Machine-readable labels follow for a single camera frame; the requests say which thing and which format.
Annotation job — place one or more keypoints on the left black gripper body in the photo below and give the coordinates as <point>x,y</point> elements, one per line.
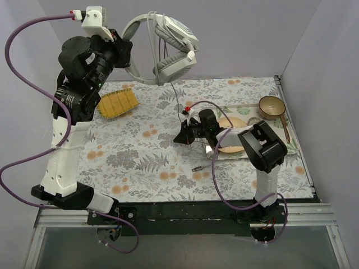
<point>123,52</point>

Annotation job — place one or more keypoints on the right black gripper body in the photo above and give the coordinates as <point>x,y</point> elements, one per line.
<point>191,133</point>

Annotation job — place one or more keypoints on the white grey gaming headphones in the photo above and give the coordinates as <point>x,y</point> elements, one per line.
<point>173,46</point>

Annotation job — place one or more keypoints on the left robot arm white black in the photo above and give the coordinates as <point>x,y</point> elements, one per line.
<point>86,64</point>

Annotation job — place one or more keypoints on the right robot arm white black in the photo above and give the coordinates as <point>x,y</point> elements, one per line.
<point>264,149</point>

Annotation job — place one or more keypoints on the beige bird plate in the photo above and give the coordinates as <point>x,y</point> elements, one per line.
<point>237,123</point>

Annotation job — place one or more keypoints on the speckled oval plate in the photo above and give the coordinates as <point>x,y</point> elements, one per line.
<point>253,120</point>

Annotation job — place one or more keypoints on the leaf pattern serving tray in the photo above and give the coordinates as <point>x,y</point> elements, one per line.
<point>245,112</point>

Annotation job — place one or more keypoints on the floral table mat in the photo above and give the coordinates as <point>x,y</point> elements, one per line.
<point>134,159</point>

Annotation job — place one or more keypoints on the yellow woven bamboo tray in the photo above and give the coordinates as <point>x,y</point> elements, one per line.
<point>117,103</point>

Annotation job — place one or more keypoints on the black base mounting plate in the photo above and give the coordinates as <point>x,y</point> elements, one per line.
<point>192,218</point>

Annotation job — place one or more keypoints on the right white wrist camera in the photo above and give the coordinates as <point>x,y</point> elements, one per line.
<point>188,112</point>

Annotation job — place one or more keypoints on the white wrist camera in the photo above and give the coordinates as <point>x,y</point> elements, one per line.
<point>95,23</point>
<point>188,112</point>

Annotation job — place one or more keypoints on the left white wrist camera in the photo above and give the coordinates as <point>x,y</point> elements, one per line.
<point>95,23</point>

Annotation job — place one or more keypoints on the brown bowl with handle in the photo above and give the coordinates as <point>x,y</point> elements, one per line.
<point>271,108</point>

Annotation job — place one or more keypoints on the aluminium frame rail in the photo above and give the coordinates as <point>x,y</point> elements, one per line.
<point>299,214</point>

